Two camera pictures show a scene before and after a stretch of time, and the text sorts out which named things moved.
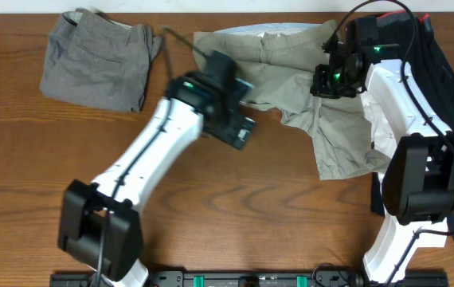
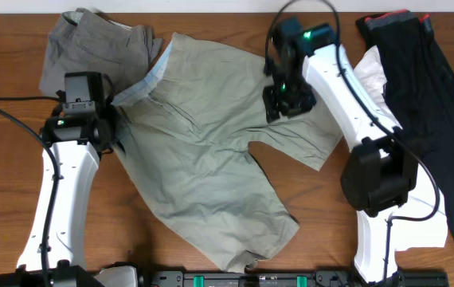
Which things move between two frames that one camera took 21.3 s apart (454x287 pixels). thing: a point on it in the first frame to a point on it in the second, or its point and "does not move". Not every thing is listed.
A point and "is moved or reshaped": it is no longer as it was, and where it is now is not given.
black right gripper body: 334,83 to 294,97
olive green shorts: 279,60 is moved or reshaped
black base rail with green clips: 255,278 does not move
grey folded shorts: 96,63 does not move
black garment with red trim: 408,36 does not move
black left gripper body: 230,127 to 106,119
